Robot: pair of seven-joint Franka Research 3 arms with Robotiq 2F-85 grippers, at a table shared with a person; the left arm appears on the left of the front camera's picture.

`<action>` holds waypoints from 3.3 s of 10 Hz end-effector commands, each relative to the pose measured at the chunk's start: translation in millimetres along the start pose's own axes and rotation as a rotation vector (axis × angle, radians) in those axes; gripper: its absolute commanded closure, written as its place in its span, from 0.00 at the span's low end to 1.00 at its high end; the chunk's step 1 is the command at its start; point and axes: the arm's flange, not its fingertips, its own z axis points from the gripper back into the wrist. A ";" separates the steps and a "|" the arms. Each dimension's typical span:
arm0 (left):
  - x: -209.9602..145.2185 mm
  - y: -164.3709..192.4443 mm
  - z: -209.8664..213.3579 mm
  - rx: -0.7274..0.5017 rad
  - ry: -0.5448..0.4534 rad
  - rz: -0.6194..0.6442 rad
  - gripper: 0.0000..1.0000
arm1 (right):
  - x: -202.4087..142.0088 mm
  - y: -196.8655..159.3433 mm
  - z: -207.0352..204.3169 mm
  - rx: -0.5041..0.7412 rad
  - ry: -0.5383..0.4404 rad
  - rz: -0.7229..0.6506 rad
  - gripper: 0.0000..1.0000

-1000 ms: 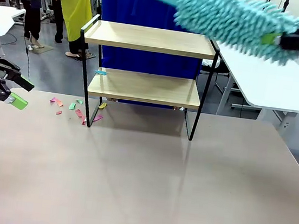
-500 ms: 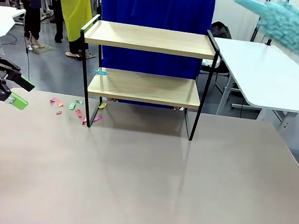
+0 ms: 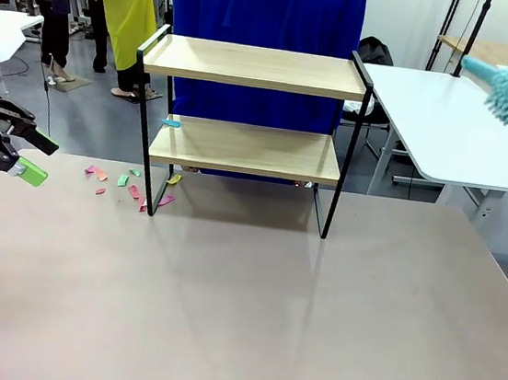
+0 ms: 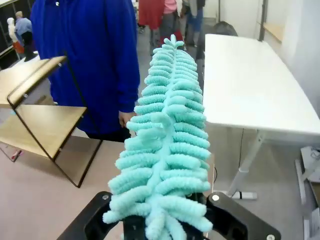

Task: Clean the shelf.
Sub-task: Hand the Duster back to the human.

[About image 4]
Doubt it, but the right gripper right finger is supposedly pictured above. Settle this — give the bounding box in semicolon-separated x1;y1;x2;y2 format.
184;191;283;240

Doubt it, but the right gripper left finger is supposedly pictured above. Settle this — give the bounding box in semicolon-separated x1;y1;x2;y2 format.
56;190;147;240

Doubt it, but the teal chenille duster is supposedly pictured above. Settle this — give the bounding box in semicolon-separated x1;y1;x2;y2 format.
102;34;215;240

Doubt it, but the person's left forearm blue sleeve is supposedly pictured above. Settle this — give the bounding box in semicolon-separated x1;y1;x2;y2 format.
116;49;141;115

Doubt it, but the person's left hand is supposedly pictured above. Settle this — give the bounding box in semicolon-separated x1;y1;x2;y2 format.
118;110;137;130

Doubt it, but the white table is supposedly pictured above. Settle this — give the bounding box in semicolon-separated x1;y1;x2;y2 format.
203;33;320;201

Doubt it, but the person in blue hoodie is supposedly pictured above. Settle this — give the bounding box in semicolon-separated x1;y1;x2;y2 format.
29;0;141;143

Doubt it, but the black office chair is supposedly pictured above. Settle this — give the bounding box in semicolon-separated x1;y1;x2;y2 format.
213;21;239;37

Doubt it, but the light wooden table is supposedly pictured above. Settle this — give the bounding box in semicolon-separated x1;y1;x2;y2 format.
263;22;286;44

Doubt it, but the black pole stand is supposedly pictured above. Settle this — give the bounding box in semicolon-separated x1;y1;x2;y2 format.
258;0;268;42

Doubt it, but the man in blue shirt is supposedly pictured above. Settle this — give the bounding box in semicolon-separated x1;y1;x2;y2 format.
14;10;34;48

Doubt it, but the figure in white clothes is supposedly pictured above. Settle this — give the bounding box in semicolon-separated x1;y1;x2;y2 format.
6;17;17;44

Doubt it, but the person in dark clothes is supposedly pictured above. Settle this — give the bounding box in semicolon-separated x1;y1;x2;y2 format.
184;0;206;48

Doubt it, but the person in red garment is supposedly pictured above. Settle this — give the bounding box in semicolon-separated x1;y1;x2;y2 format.
137;0;166;49

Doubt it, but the person in pink shirt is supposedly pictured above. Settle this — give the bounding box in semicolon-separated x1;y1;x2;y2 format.
159;0;187;50

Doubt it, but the two-tier wooden shelf black frame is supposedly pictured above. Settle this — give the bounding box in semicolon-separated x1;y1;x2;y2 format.
0;51;104;189

